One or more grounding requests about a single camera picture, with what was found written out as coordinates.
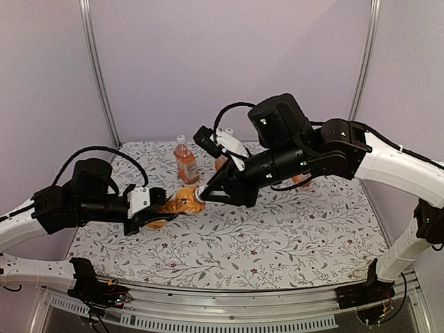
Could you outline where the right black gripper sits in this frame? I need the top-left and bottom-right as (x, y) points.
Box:
(200, 140), (310, 208)

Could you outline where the dark label tea bottle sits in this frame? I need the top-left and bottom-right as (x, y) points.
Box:
(145, 187), (205, 230)

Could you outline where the orange bottle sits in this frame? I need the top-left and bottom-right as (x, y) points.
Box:
(214, 128), (234, 173)
(291, 173), (312, 187)
(173, 135), (199, 185)

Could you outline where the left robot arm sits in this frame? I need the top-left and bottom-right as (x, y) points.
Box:
(1, 158), (176, 301)

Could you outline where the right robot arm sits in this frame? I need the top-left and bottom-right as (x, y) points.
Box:
(194, 93), (443, 302)

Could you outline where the floral table mat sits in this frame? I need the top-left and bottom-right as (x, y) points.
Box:
(67, 140), (395, 291)

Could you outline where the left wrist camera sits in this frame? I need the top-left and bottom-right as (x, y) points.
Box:
(123, 186), (167, 219)

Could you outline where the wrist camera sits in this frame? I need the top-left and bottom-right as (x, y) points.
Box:
(193, 126), (250, 171)
(123, 186), (167, 219)

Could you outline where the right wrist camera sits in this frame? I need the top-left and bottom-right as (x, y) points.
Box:
(193, 126), (250, 171)

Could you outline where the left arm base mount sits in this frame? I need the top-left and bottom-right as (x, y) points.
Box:
(67, 257), (132, 309)

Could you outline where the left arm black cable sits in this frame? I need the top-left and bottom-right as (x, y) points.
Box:
(51, 145), (150, 190)

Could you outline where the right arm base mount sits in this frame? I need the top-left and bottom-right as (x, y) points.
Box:
(335, 259), (395, 309)

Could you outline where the left aluminium frame post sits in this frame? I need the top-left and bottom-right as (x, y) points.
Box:
(79, 0), (121, 147)

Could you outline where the aluminium frame post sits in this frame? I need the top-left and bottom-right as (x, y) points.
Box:
(348, 0), (382, 121)
(79, 0), (121, 147)

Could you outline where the right aluminium frame post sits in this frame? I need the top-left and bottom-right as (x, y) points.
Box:
(348, 0), (382, 121)

